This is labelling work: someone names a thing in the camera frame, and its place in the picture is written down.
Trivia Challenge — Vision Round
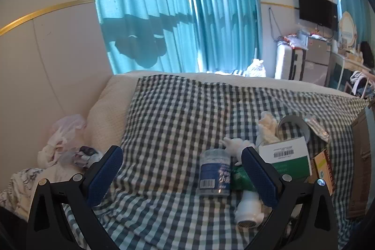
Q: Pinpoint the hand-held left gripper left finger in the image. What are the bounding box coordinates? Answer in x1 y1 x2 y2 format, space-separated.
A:
26 145 124 250

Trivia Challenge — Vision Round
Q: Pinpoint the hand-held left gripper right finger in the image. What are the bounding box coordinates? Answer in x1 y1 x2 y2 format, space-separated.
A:
241 146 339 250

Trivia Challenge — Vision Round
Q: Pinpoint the white plug-in device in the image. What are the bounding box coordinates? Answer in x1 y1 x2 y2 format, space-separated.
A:
233 190 264 230

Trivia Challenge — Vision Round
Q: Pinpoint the white bear figurine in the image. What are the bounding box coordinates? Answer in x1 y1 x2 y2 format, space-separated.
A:
223 137 257 165

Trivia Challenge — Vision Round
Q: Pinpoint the clear jar blue label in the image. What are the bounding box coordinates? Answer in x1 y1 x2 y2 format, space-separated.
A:
199 149 232 197

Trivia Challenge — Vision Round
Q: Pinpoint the orange yellow small box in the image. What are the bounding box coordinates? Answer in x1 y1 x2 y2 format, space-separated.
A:
311 149 336 196

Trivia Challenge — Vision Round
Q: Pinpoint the silver blister pack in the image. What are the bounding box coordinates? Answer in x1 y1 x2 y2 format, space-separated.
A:
303 115 331 143

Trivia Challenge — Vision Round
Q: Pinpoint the brown cardboard box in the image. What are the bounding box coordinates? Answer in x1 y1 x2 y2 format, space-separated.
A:
346 106 375 220

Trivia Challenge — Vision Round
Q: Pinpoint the green packet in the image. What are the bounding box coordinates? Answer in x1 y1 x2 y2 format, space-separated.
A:
230 165 257 192

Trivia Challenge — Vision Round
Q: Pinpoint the white green medicine box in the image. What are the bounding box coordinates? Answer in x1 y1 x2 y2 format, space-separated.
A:
258 136 313 182

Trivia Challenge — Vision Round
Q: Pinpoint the cream fabric piece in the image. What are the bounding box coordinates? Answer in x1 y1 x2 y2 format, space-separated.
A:
256 111 280 148

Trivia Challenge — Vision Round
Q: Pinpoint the pink plastic bag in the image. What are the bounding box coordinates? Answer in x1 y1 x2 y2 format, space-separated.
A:
38 114 88 167

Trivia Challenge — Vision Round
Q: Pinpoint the grey tape roll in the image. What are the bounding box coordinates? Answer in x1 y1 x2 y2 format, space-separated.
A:
277 115 311 148

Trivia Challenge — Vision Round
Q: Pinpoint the floral quilt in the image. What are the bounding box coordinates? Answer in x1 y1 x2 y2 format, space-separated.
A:
0 166 47 221

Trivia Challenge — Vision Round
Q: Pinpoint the checkered blanket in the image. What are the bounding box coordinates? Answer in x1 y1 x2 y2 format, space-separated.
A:
63 74 370 250

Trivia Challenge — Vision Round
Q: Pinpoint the white plastic bag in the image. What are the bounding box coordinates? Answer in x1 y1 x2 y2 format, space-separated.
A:
246 59 267 78

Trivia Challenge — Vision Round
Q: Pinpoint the white suitcase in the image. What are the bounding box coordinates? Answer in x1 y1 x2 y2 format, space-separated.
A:
274 42 308 81

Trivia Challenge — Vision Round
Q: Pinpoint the silver mini fridge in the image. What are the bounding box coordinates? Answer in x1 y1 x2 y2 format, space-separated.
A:
303 37 331 86

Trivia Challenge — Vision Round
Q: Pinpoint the clothes pile on chair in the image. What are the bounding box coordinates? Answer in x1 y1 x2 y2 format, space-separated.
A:
350 71 367 92

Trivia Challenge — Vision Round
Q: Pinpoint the red white packaging pile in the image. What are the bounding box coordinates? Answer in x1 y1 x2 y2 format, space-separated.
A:
277 33 308 48

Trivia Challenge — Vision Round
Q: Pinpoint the white dressing table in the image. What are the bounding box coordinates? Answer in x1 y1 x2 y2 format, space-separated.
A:
325 51 370 92

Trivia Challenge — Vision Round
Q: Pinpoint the black backpack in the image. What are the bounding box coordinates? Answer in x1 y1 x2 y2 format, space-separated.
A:
360 41 375 69

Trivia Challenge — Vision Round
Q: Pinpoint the white oval mirror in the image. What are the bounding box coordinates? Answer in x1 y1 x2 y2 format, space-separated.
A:
338 11 358 48

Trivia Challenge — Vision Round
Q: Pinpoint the black wall television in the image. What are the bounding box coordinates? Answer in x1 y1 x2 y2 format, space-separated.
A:
297 0 339 31

